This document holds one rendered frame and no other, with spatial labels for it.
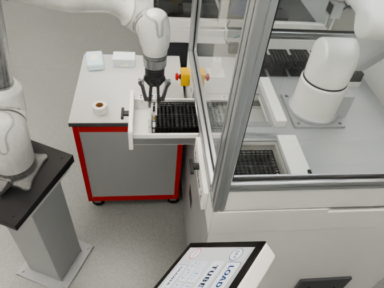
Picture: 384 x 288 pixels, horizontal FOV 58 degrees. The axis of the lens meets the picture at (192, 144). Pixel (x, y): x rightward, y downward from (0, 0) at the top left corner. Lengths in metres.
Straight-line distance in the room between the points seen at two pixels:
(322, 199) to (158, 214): 1.28
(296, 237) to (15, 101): 1.21
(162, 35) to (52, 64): 2.47
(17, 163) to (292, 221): 1.03
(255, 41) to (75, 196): 1.89
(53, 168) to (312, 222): 1.04
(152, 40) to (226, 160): 0.50
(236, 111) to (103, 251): 1.51
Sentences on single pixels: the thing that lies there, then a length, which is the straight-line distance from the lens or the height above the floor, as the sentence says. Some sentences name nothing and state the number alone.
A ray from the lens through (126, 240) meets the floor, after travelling 2.21.
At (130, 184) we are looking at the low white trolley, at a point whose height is 0.25.
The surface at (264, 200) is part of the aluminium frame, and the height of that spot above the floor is 1.00.
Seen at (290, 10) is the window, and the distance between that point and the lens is 0.77.
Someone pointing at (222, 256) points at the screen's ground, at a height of 1.11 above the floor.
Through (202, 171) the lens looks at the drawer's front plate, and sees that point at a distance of 1.32.
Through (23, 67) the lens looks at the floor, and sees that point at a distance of 3.67.
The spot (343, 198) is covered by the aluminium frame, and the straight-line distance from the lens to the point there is 1.31.
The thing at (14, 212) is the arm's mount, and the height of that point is 0.79.
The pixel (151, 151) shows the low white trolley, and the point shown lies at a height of 0.53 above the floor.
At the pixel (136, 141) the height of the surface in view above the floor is 0.86.
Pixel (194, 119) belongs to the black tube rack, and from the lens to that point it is 1.56.
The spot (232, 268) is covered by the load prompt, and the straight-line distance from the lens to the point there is 0.86.
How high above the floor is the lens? 1.93
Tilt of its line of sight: 45 degrees down
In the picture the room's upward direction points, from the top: 7 degrees clockwise
